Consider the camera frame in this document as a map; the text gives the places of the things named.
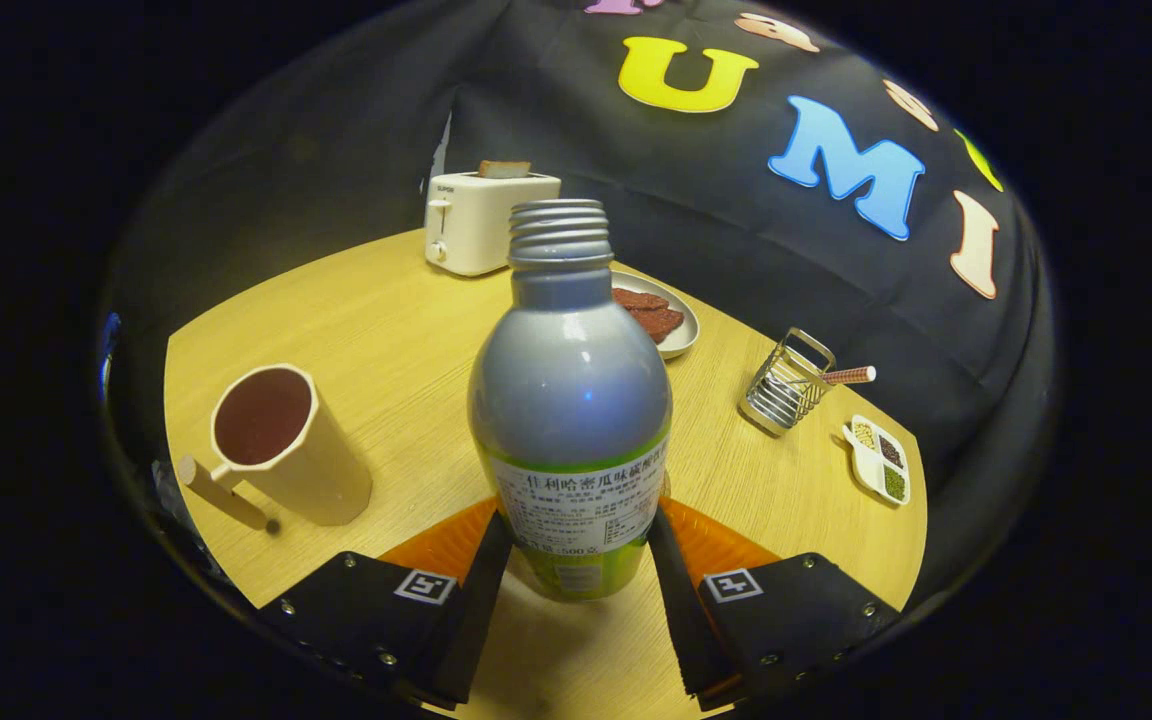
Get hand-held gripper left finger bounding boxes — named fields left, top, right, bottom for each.
left=258, top=497, right=515, bottom=711

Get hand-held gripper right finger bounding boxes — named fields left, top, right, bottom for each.
left=648, top=497, right=905, bottom=713

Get beige cup with wooden handle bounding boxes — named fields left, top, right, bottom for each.
left=176, top=363, right=374, bottom=529

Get silver juice bottle green label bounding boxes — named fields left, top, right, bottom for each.
left=467, top=199, right=674, bottom=603

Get white divided condiment dish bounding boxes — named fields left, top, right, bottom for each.
left=843, top=415, right=912, bottom=507

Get small white plate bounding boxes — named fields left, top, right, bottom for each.
left=611, top=270, right=701, bottom=361

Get wooden table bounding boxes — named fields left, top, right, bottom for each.
left=164, top=228, right=929, bottom=720

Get black backdrop cloth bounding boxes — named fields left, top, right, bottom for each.
left=101, top=0, right=1057, bottom=601

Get white toaster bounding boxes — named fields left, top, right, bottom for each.
left=424, top=172, right=562, bottom=278

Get metal wire holder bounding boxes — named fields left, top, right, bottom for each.
left=739, top=327, right=837, bottom=437

